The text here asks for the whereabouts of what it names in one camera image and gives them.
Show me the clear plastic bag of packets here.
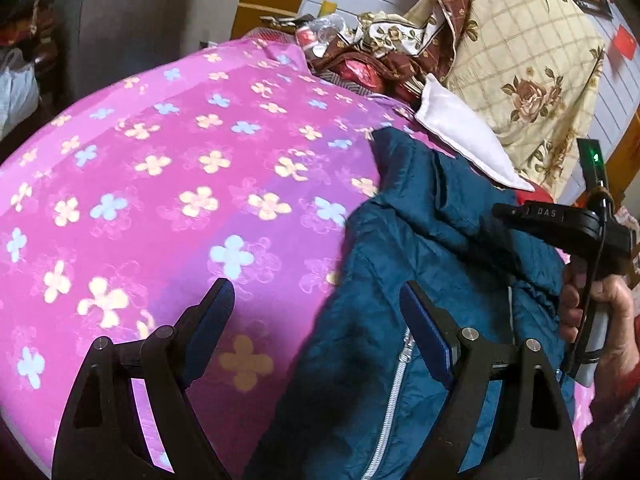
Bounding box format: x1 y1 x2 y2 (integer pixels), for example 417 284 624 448
294 12 362 60

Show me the red pillow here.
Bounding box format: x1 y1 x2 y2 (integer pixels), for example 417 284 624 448
514 180 557 207

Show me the cream rose-print quilt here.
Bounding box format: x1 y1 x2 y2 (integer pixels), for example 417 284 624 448
405 0 608 202

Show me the red paper card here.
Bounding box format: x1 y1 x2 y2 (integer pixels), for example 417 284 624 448
612 24 639 62

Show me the white plastic bag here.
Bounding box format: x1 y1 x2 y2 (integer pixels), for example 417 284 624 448
0 47 42 137

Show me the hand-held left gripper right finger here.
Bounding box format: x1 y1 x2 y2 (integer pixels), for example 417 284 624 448
399 280 582 480

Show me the pink floral bedsheet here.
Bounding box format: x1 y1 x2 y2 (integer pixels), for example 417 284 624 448
0 27 593 480

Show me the teal puffer jacket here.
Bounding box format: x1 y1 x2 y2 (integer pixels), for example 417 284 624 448
240 127 582 480

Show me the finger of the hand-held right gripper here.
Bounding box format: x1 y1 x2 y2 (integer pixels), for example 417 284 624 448
491 200 577 250

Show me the person's right hand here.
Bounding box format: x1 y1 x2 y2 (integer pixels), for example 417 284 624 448
558 261 640 363

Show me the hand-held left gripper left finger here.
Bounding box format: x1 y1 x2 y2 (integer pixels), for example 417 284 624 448
51 277 236 480

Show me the brown floral quilt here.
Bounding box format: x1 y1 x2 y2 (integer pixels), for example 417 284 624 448
310 0 477 107

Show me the grey wardrobe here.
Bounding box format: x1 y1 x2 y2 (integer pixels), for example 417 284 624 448
60 0 251 63

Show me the white pillow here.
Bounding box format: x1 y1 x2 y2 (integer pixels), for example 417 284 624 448
412 74 523 192

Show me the person's right forearm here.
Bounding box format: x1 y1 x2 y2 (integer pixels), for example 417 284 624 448
580 355 640 480

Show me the pile of dark clothes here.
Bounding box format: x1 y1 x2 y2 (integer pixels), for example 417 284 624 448
0 0 62 51

